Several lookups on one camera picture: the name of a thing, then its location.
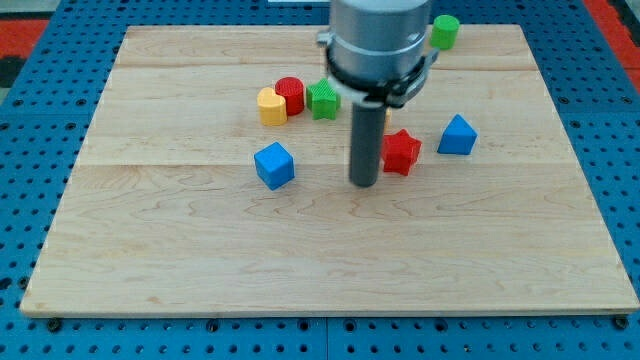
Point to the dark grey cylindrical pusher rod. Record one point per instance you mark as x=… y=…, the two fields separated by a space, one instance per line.
x=367 y=131

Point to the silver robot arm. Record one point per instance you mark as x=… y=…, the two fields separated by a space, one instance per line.
x=376 y=59

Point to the red star block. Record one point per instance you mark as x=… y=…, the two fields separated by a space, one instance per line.
x=400 y=152

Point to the green star block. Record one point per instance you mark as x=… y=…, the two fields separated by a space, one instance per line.
x=322 y=100

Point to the red cylinder block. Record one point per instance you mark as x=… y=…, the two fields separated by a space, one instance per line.
x=293 y=91

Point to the blue triangle block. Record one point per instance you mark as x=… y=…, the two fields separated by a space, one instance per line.
x=458 y=138

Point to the yellow heart block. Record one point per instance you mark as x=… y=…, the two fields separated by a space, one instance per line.
x=271 y=107

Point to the blue cube block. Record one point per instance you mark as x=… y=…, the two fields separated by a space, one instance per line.
x=274 y=165

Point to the green cylinder block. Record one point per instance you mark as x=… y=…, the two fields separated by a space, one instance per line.
x=444 y=32

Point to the wooden board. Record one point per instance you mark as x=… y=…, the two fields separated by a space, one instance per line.
x=164 y=215

